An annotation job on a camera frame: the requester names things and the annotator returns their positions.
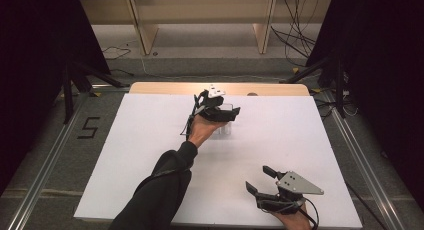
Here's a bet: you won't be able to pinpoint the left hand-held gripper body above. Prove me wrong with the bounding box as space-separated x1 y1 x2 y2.
196 84 242 123

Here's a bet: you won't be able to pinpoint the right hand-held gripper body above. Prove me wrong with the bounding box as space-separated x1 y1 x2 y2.
254 170 325 215

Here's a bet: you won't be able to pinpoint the clear plastic organizer box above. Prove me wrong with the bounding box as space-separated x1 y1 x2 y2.
213 102 235 136

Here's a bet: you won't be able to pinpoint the person's left hand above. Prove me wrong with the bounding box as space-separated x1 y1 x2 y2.
187 113 228 148

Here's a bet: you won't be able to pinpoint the person's right hand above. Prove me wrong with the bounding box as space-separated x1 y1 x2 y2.
269 203 313 230

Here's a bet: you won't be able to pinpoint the white table cover sheet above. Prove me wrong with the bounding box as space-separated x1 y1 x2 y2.
73 92 364 229

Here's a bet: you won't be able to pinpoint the black tripod stand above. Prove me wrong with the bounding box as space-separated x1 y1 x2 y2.
61 61 131 124
279 54 349 119

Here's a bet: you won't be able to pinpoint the black curtain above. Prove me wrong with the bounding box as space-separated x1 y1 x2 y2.
0 0 112 195
305 0 424 204

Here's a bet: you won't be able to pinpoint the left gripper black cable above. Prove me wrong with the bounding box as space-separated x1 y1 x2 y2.
179 91 209 138

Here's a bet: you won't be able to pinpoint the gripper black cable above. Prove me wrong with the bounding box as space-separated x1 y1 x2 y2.
179 91 209 138
303 197 320 230

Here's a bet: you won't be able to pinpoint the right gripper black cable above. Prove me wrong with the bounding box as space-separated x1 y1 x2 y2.
303 197 320 230

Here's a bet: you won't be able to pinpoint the long black floor cable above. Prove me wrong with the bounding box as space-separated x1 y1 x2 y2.
344 179 388 230

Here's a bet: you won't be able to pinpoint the aluminium floor rail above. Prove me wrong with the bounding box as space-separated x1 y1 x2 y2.
6 89 91 230
321 89 406 230

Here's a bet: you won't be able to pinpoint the tangled black floor cables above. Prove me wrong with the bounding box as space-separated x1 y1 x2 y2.
314 95 358 120

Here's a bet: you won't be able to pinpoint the hanging black cable bundle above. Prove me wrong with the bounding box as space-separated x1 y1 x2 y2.
269 0 318 68

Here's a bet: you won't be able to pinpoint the thin black floor cable loop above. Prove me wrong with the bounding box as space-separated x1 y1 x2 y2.
101 45 133 61

